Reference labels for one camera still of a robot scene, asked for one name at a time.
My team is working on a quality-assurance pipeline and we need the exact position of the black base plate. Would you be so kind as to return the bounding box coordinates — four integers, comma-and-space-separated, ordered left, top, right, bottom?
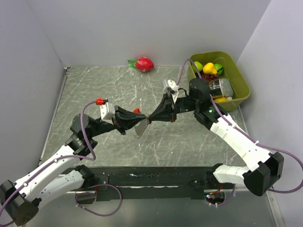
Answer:
56, 166, 237, 202

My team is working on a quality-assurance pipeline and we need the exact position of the olive green plastic bin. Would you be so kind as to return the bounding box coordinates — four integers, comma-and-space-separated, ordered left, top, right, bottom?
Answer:
190, 51, 250, 112

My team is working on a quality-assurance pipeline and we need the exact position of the red dragon fruit toy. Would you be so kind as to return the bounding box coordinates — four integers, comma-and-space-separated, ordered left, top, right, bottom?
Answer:
127, 57, 154, 72

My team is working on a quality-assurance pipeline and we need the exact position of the yellow pear toy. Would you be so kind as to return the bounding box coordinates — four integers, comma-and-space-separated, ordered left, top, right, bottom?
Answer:
203, 62, 217, 75

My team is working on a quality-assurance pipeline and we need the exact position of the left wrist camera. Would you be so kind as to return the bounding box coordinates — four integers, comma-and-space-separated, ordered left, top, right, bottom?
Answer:
96, 98, 116, 121

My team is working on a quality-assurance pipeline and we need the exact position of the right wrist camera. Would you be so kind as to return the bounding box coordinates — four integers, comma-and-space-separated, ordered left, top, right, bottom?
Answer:
163, 79, 179, 103

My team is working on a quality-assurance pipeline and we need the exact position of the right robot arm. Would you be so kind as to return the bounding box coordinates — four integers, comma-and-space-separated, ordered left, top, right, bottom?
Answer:
149, 78, 284, 196

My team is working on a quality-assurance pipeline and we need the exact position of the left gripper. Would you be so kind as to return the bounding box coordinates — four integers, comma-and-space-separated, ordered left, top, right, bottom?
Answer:
88, 105, 146, 138

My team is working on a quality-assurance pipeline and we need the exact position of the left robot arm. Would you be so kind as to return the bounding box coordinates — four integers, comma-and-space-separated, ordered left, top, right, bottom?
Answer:
0, 103, 148, 226

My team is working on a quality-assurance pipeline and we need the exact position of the yellow lemon toy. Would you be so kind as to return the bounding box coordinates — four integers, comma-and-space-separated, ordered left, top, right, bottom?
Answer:
214, 97, 227, 102

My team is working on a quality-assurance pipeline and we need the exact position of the green watermelon toy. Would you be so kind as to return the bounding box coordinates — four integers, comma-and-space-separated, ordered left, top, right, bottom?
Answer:
214, 63, 223, 76

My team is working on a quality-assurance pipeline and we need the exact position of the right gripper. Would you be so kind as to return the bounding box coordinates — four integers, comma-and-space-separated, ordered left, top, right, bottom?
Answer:
149, 92, 199, 122

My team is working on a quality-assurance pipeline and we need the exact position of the black labelled cup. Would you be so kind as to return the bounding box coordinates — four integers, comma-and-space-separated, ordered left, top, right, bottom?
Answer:
208, 79, 234, 99

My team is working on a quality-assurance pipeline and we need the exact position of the green lime toy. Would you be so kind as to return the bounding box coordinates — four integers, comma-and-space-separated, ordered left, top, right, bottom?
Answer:
192, 61, 203, 73

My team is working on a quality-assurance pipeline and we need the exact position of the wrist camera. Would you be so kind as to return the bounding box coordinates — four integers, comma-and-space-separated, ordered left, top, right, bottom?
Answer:
163, 79, 179, 103
96, 98, 116, 121

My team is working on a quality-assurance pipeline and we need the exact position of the dark red grapes toy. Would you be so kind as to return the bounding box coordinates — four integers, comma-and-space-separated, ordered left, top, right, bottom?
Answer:
202, 74, 220, 82

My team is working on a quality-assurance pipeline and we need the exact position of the aluminium rail frame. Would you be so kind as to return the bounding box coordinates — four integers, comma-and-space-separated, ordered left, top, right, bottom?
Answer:
22, 184, 274, 197

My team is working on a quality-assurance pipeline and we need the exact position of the red and silver key organizer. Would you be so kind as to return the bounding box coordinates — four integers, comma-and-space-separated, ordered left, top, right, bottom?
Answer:
134, 114, 151, 139

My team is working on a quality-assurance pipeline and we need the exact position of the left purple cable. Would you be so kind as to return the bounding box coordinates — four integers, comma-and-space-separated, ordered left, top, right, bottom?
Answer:
0, 98, 123, 227

